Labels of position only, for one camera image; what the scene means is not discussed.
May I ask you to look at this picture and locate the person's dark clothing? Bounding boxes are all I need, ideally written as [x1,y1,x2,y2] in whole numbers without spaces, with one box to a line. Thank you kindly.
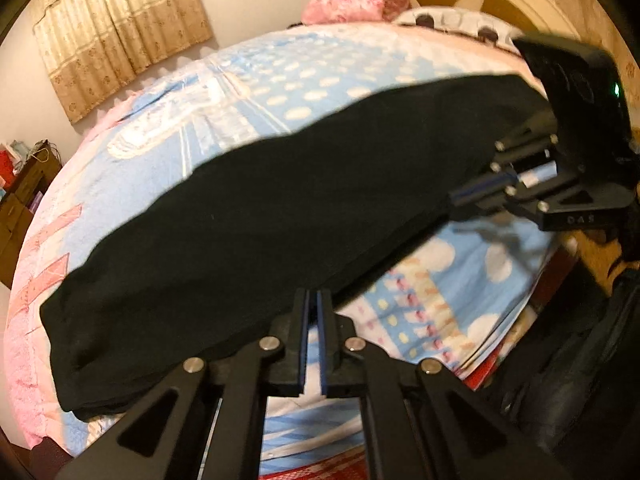
[480,230,640,480]

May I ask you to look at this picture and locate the black pants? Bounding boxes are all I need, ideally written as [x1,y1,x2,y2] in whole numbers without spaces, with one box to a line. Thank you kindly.
[39,74,557,422]

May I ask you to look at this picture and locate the blue pink printed bed sheet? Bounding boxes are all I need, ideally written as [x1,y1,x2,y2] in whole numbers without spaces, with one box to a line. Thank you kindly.
[0,20,568,480]

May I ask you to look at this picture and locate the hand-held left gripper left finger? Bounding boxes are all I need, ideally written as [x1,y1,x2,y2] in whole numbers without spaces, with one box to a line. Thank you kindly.
[52,287,309,480]

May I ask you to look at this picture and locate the white patterned pillow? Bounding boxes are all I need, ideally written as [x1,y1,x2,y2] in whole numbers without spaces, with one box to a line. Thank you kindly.
[394,6,526,57]

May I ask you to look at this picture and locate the pink pillow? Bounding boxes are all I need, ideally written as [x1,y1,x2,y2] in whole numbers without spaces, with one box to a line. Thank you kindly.
[302,0,402,26]

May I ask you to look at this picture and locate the beige window curtain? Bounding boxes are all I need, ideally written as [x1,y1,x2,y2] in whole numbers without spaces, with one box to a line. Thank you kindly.
[32,0,214,126]

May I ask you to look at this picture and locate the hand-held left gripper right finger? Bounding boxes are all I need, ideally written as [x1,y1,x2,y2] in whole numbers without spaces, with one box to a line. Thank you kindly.
[316,287,573,480]

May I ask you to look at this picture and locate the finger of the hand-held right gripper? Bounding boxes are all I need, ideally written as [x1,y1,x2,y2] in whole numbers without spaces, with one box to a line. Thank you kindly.
[491,109,559,175]
[449,169,632,234]

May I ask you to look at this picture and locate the wooden side cabinet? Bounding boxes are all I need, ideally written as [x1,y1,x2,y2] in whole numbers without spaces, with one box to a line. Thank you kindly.
[0,152,64,289]

